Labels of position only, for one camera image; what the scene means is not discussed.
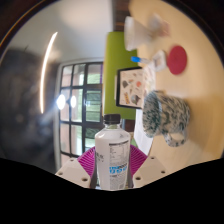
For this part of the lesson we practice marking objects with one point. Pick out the small clear plastic packet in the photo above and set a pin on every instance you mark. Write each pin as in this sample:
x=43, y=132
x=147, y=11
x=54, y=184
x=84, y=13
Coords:
x=160, y=25

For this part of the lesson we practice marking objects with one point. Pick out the flat round red coaster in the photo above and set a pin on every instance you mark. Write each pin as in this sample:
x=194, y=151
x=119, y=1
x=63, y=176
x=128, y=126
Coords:
x=177, y=60

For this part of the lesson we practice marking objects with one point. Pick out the hanging pendant ceiling lamps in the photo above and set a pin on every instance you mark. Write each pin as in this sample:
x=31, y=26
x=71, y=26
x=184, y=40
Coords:
x=61, y=101

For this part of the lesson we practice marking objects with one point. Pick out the speckled green-white ceramic mug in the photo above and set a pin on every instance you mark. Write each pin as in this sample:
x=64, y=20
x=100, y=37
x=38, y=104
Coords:
x=165, y=115

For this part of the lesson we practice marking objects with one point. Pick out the small blue-capped tube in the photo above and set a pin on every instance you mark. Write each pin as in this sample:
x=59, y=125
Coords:
x=136, y=59

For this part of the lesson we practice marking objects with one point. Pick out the curved linear ceiling light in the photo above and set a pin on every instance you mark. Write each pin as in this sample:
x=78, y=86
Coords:
x=45, y=73

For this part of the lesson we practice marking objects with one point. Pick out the large dark-framed window wall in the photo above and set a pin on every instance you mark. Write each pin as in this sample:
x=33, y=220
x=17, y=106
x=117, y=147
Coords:
x=93, y=103

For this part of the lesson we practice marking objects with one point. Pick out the black sticker-covered laptop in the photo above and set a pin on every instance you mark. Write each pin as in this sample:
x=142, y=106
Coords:
x=131, y=87

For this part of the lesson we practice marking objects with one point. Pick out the white ceramic bowl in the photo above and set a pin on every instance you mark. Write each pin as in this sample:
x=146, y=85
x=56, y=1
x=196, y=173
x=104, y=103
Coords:
x=136, y=33

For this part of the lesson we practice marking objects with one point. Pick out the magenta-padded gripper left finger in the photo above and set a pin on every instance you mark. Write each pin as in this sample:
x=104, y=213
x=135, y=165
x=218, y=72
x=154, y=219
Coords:
x=71, y=170

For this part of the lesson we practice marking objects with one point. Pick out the clear plastic drink bottle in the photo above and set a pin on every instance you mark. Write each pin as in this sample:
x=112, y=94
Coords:
x=111, y=153

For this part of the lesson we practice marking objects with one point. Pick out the green upholstered booth bench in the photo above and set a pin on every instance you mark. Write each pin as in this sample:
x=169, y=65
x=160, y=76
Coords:
x=113, y=53

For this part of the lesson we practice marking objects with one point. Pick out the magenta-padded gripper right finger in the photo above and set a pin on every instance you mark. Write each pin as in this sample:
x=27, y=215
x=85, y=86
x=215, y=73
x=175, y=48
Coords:
x=151, y=170

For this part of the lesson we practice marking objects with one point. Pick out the small white card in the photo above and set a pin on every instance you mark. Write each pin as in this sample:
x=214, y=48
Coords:
x=159, y=60

